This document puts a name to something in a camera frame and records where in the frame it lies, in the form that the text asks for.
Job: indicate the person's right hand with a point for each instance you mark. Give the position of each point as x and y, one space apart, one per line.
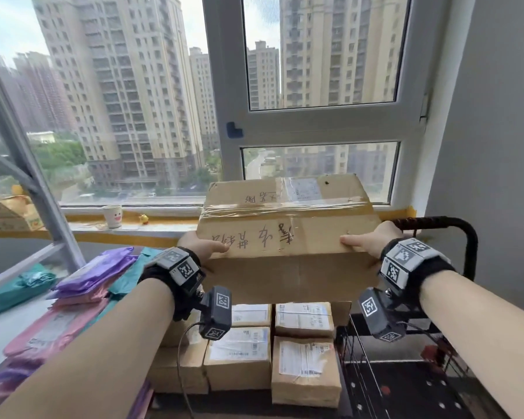
380 239

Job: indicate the person's left hand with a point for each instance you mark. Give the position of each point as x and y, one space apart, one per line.
198 248

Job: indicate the person's right forearm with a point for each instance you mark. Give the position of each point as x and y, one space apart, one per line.
484 336

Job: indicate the person's left forearm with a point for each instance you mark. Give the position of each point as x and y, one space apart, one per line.
91 357

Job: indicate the left marker wristband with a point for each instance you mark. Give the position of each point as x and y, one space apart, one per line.
166 274

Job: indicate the marker wristband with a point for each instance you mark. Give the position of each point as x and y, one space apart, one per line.
419 266
166 274

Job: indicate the right marker wristband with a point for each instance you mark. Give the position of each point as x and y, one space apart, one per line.
419 266

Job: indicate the yellow rubber duck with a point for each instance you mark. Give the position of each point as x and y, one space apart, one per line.
143 219

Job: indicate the white paper cup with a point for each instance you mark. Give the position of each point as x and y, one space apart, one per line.
112 217

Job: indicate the blue tape patch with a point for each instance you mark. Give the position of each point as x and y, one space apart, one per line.
234 130

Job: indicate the white metal shelf rack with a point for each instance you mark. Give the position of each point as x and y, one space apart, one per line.
52 209

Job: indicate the white framed window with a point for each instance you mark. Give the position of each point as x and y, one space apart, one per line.
227 82

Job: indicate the colourful printed paper box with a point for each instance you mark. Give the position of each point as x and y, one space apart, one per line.
13 213

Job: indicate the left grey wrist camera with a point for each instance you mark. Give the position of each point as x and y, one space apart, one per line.
216 314

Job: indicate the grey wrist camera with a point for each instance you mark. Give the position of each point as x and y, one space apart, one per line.
380 316
216 314

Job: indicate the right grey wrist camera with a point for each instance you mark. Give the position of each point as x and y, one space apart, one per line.
380 316

